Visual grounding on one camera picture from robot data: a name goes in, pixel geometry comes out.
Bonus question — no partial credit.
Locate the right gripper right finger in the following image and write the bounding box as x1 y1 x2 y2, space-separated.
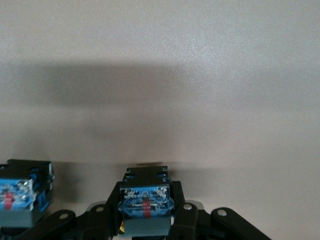
168 180 274 240

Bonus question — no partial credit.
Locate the green push button switch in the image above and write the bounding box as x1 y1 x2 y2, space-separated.
0 159 55 230

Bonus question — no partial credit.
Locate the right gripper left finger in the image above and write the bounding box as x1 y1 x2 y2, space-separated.
14 181 124 240

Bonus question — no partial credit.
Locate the red push button switch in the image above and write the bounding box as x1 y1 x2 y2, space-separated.
116 166 176 237

